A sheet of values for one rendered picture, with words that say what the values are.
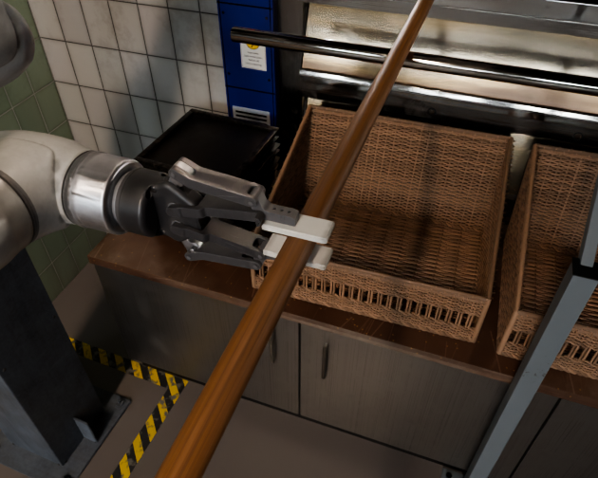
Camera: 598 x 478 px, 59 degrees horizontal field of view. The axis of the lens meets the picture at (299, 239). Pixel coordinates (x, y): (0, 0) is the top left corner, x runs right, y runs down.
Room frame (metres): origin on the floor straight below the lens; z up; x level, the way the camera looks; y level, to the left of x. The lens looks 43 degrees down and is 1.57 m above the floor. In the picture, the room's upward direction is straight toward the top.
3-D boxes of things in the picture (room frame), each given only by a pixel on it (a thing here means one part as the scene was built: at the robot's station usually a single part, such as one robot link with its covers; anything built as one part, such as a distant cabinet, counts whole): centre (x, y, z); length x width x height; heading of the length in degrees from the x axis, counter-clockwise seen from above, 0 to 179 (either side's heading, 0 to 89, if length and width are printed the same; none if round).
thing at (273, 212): (0.42, 0.03, 1.23); 0.05 x 0.01 x 0.03; 71
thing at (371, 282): (1.03, -0.22, 0.72); 0.56 x 0.49 x 0.28; 72
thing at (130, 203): (0.46, 0.15, 1.20); 0.09 x 0.07 x 0.08; 71
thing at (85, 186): (0.48, 0.22, 1.20); 0.09 x 0.06 x 0.09; 161
